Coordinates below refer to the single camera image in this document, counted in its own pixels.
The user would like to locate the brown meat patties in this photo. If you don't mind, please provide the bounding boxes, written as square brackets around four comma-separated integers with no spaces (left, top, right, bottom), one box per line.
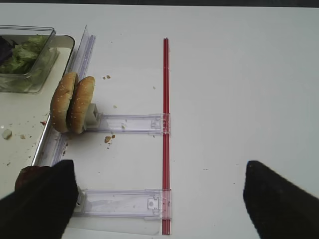
[14,166,51,192]

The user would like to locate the sesame bun top outer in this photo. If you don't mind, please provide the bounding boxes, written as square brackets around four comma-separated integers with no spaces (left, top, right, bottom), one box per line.
[50,72,78,133]

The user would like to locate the clear plastic salad container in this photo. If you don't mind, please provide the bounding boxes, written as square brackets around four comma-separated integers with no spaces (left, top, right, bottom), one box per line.
[0,25,59,94]

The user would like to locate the white pusher block patty lane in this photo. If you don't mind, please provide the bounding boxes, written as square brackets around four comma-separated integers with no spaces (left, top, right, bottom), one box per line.
[76,186,85,208]

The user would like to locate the metal tray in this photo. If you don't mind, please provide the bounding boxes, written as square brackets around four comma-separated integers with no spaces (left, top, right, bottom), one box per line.
[0,35,75,183]

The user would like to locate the clear track bun top lane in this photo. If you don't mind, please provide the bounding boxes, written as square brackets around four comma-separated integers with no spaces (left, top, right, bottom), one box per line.
[86,114,170,135]

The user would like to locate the clear track patty lane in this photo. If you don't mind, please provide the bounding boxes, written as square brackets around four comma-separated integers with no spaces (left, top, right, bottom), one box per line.
[73,189,171,220]

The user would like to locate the red rail right side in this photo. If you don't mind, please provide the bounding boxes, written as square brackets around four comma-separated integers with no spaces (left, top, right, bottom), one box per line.
[162,38,171,235]

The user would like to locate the purple cabbage shreds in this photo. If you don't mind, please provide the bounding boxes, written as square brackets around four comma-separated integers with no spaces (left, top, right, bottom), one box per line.
[0,36,17,65]

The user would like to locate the white crumb piece on tray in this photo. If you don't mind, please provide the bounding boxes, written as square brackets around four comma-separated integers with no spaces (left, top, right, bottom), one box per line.
[1,129,12,140]

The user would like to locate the sesame bun top inner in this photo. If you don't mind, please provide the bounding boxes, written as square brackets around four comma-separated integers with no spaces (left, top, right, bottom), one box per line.
[66,76,95,134]

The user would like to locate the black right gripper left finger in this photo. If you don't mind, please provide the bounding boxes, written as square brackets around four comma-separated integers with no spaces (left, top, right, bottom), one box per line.
[0,160,78,239]

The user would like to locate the white pusher block bun lane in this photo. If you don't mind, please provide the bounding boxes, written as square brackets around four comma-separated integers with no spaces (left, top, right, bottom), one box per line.
[83,104,100,130]

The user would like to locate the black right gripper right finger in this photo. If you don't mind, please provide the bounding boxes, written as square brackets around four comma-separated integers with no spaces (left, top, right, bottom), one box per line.
[243,160,319,239]

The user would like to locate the sesame bun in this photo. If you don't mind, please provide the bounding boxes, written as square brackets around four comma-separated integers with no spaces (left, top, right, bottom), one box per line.
[66,76,95,134]
[50,72,78,133]

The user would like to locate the green lettuce shreds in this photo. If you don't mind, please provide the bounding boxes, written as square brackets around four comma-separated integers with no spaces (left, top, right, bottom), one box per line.
[0,35,48,74]

